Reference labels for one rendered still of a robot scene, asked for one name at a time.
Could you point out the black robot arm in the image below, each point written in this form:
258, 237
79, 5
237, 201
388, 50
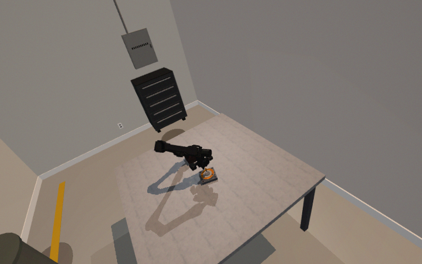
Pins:
180, 151

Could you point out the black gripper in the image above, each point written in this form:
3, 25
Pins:
193, 165

